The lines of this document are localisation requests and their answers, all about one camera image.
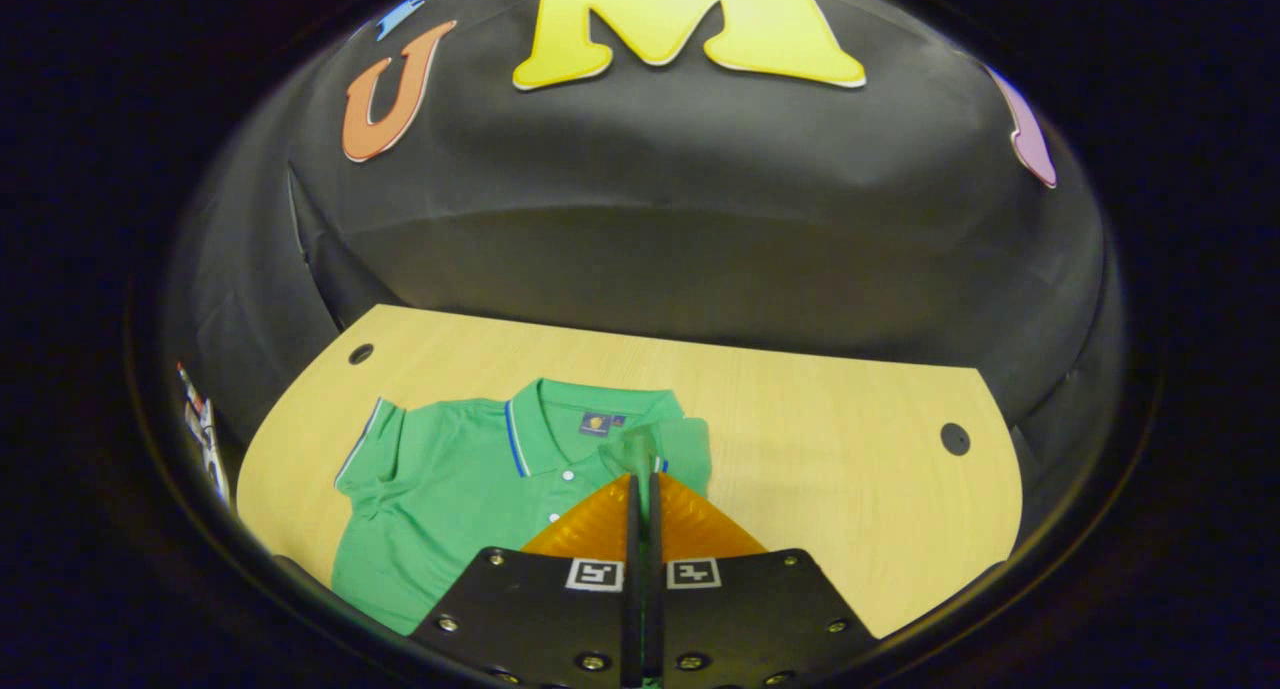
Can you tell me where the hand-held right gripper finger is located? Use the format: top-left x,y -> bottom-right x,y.
408,472 -> 643,689
645,472 -> 881,689

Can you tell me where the green T-shirt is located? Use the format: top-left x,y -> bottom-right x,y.
330,377 -> 714,638

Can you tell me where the black backdrop cloth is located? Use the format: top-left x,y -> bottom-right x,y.
160,0 -> 1126,530

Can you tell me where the white and red object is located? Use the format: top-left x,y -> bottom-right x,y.
176,361 -> 233,510

